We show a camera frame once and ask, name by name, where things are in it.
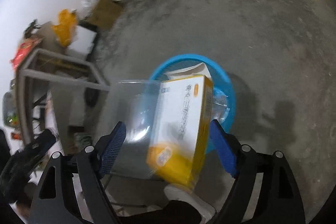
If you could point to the blue plastic waste basket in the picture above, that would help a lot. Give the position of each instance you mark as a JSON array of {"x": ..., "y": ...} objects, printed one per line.
[{"x": 224, "y": 102}]

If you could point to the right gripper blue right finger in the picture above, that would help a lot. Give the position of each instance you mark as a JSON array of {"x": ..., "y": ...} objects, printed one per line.
[{"x": 221, "y": 142}]

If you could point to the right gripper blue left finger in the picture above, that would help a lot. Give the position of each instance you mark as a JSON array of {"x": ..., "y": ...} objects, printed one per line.
[{"x": 109, "y": 147}]

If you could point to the orange plastic bag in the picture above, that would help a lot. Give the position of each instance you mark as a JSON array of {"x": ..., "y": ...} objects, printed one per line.
[{"x": 65, "y": 29}]

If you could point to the white shoe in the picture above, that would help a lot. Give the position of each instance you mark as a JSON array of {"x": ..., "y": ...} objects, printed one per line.
[{"x": 181, "y": 193}]

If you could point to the red bag on shelf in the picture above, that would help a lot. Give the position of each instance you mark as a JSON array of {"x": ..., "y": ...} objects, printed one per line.
[{"x": 25, "y": 47}]

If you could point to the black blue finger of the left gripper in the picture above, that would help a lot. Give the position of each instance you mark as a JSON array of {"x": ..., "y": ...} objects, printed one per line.
[{"x": 18, "y": 168}]

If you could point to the clear plastic sheet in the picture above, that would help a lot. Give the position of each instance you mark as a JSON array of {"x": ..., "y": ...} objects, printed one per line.
[{"x": 133, "y": 102}]

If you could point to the grey metal shelf table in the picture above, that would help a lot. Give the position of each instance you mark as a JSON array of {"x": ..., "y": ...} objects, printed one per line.
[{"x": 28, "y": 71}]

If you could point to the brown cardboard box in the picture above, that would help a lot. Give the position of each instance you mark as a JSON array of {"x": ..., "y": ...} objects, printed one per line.
[{"x": 104, "y": 14}]

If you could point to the yellow white medicine box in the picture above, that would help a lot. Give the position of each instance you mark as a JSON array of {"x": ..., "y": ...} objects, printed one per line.
[{"x": 178, "y": 143}]

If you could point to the white box on floor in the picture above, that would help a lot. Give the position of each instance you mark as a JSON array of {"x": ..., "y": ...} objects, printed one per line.
[{"x": 82, "y": 43}]

